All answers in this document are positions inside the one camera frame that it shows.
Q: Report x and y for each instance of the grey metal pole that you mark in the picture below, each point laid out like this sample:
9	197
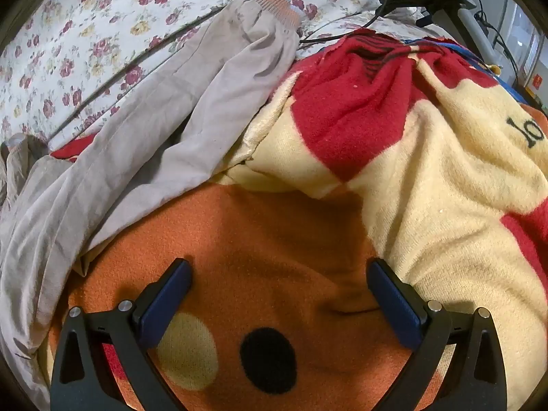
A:
475	30

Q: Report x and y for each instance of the grey pants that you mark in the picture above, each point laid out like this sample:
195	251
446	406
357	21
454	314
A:
141	137

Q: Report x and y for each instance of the red and orange printed blanket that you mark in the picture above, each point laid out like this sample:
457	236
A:
428	158

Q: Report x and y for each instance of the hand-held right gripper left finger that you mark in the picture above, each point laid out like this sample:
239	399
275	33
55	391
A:
166	306

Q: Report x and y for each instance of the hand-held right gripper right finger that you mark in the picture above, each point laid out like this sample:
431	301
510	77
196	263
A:
394	306

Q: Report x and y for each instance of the floral bed sheet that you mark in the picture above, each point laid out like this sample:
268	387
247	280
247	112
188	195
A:
107	30

